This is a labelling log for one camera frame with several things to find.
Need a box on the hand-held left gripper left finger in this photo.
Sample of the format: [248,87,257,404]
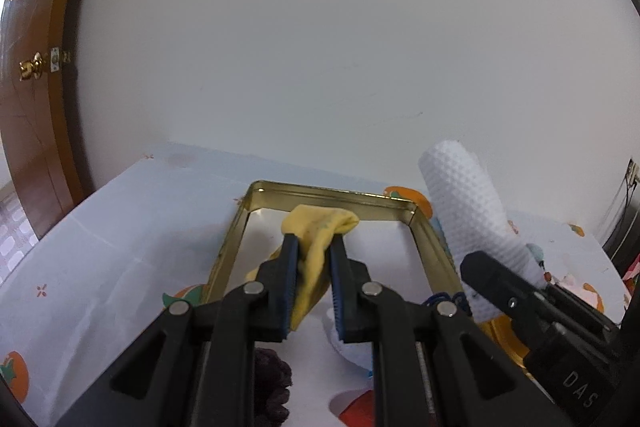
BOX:
[57,233,301,427]

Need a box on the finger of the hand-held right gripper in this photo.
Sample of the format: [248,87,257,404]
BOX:
[460,251,551,348]
[545,282,621,338]

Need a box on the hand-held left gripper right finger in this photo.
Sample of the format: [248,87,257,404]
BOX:
[327,233,576,427]

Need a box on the yellow cloth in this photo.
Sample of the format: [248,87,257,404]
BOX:
[247,204,361,332]

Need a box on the white mesh pouch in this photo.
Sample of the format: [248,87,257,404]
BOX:
[325,304,373,378]

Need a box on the gold rectangular tin box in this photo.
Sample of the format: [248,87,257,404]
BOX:
[207,179,471,308]

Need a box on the white waffle cloth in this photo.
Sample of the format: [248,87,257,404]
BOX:
[418,139,546,324]

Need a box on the purple scrunchie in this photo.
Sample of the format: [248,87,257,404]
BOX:
[252,347,293,427]

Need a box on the gold round tin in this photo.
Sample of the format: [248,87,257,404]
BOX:
[477,314,538,375]

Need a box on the black chair back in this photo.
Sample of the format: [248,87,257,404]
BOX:
[602,207,640,278]

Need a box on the red textured oval pad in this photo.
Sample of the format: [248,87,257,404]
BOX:
[337,389,376,427]

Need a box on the persimmon print tablecloth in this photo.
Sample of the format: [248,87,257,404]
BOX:
[0,142,640,427]

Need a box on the wooden door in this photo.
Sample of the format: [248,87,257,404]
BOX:
[0,0,101,238]

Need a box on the brass door knob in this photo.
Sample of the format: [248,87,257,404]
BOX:
[19,52,46,80]

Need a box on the black power cable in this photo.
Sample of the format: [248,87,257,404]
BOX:
[597,177,636,238]

